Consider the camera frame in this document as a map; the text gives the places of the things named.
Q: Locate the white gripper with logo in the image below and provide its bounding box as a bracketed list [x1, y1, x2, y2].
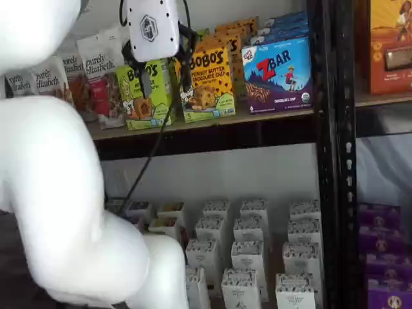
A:
[121, 0, 198, 98]

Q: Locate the orange Bobo's peanut butter box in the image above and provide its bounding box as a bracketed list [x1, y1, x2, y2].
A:
[215, 15, 259, 37]
[196, 32, 244, 106]
[214, 24, 252, 49]
[175, 48, 236, 124]

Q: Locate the green Bobo's apple pie box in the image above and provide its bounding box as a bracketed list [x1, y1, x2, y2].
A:
[192, 28, 211, 44]
[115, 59, 178, 131]

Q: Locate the blue Zbar chocolate chip box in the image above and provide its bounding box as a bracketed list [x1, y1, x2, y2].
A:
[249, 27, 310, 46]
[265, 11, 308, 27]
[241, 36, 314, 114]
[257, 19, 310, 35]

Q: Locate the white printed carton box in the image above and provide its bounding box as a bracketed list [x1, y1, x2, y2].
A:
[230, 240, 268, 292]
[221, 268, 263, 309]
[195, 216, 228, 244]
[185, 266, 212, 309]
[282, 241, 323, 279]
[233, 217, 270, 246]
[287, 218, 323, 246]
[240, 198, 270, 223]
[185, 238, 223, 286]
[288, 200, 322, 223]
[275, 273, 318, 309]
[202, 200, 231, 221]

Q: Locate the black metal shelf rack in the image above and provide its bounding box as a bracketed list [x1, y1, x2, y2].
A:
[334, 0, 412, 309]
[91, 0, 338, 309]

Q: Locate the large orange illustrated box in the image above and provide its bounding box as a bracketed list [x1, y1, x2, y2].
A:
[368, 0, 412, 95]

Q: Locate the purple snack box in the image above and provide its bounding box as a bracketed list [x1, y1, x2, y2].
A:
[365, 252, 412, 283]
[366, 278, 412, 309]
[359, 225, 405, 255]
[358, 201, 402, 228]

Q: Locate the white carton with colourful print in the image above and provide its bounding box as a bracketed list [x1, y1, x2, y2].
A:
[149, 217, 180, 241]
[156, 201, 187, 226]
[127, 201, 152, 226]

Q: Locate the long black cable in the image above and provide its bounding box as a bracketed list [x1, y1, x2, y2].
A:
[119, 0, 196, 215]

